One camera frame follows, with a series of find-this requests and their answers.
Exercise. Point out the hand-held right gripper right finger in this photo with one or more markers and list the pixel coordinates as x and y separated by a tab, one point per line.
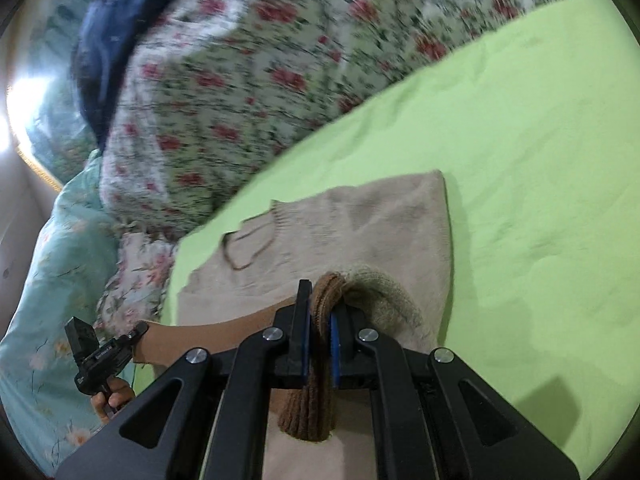
334	355

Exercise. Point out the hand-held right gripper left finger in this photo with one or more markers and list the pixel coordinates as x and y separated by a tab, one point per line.
303	355

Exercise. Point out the beige knit sweater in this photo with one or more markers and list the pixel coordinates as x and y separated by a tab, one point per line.
360	230

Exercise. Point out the person's left forearm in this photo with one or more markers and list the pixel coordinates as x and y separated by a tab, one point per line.
200	340

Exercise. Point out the person's left hand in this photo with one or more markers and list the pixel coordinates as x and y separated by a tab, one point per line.
117	400

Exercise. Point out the teal floral blanket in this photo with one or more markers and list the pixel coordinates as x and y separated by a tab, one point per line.
55	280

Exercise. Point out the teal patterned pillow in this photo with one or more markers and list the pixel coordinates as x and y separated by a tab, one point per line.
55	125

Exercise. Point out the green bed sheet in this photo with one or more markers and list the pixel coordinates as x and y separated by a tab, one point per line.
525	185

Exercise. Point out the floral quilt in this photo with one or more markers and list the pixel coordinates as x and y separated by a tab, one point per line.
260	90

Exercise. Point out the navy blue cloth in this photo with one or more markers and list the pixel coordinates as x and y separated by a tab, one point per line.
115	50

